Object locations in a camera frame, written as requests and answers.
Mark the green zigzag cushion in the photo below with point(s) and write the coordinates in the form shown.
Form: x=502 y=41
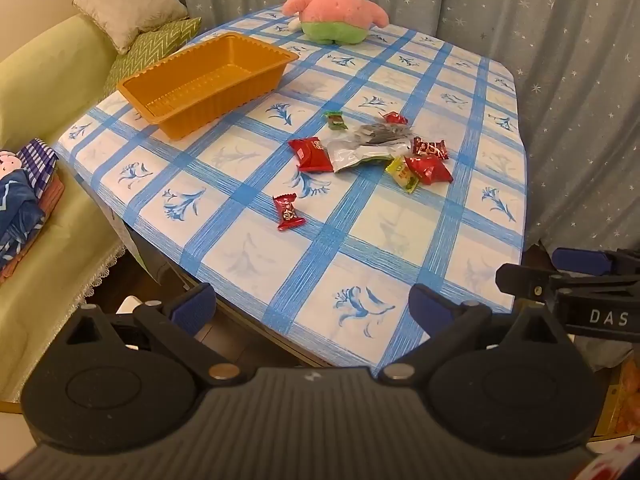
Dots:
x=150 y=45

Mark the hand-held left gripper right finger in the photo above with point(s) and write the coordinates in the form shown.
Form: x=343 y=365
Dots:
x=430 y=305

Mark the purple checked cushion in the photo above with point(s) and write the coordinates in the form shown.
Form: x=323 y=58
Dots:
x=40 y=160

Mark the green red small candy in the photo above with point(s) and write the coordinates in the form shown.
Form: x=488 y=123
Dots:
x=336 y=121

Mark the red white packet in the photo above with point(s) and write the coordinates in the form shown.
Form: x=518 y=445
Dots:
x=612 y=465

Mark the pink starfish plush toy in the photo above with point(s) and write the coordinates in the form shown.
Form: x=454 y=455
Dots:
x=335 y=5

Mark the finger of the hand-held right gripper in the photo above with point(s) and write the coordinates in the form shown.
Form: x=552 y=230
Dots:
x=580 y=260
x=525 y=280

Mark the yellow candy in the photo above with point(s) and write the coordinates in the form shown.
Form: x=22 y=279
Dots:
x=404 y=176

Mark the dark blue printed cushion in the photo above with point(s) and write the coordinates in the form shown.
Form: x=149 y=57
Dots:
x=17 y=210

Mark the red twisted candy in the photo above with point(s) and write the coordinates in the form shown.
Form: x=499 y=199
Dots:
x=288 y=211

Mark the clear packet of dark snack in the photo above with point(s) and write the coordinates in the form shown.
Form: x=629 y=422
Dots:
x=382 y=134

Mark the green covered sofa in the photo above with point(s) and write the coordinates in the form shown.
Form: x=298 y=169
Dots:
x=50 y=75

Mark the large red snack packet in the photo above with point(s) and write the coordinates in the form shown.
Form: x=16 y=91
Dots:
x=312 y=155

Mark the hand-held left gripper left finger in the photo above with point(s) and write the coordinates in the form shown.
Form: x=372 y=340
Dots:
x=192 y=305

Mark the yellow cardboard box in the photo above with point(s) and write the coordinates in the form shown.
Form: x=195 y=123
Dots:
x=625 y=400

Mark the silver green snack packet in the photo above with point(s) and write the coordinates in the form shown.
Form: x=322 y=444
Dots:
x=350 y=156

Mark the dark red candy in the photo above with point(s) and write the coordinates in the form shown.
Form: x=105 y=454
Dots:
x=430 y=148

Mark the orange plastic tray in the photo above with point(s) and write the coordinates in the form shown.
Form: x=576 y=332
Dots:
x=200 y=75

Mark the blue plaid clothes pile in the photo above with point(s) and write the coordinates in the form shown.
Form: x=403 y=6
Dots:
x=50 y=200

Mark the beige cushion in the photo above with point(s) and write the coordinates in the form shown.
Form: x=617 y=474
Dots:
x=130 y=5

